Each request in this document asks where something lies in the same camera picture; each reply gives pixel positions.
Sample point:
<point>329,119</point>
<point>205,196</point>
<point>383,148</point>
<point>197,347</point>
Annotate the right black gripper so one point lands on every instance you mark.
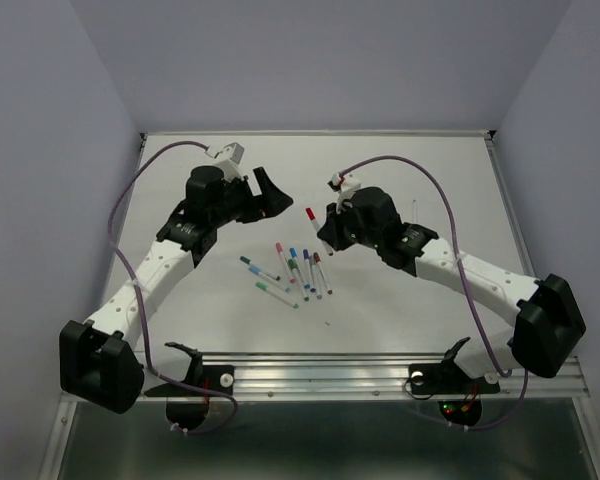
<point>330,230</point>

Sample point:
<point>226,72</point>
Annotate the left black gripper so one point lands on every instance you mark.
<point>272,200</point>

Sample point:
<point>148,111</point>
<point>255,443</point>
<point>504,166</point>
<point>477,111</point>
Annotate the dark red cap marker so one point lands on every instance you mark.
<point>320,266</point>

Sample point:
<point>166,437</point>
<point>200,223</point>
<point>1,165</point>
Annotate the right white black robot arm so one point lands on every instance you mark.
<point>423,254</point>

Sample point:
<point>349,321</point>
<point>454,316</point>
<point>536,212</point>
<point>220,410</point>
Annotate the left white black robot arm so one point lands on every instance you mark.
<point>104,359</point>

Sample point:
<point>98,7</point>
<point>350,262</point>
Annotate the pink cap marker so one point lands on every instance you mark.
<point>284,260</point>

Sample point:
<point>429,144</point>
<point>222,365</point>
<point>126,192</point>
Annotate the purple cap marker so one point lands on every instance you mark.
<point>310,271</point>

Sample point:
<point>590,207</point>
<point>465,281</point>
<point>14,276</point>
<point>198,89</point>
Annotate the dark green cap marker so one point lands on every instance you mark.
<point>266,272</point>

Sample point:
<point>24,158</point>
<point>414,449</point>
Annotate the light blue cap marker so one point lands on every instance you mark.
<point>271,281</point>

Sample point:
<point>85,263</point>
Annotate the grey cap marker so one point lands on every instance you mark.
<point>318,286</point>

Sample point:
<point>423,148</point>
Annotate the teal green cap marker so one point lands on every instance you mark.
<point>284,298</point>

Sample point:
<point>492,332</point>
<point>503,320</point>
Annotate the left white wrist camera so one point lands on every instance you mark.
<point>227,159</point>

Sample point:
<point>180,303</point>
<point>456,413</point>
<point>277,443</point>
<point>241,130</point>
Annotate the aluminium right side rail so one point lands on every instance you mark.
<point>522,235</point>

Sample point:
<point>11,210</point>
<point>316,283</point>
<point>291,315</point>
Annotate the aluminium rail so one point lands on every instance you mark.
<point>522,235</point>
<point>349,377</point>

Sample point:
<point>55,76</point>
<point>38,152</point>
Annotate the aluminium front rail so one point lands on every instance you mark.
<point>349,377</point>

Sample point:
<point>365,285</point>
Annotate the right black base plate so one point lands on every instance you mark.
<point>460,402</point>

